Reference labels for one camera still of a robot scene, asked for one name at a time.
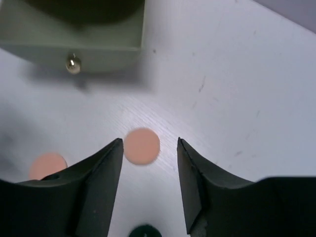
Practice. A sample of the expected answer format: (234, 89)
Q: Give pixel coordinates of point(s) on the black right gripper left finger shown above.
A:
(75, 202)

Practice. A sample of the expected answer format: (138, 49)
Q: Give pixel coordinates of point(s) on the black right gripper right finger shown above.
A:
(217, 203)

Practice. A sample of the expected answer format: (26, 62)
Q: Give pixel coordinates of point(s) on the peach round makeup puff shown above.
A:
(141, 146)
(45, 165)

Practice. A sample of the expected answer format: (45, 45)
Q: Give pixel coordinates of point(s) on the green puff with ribbon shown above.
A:
(145, 230)

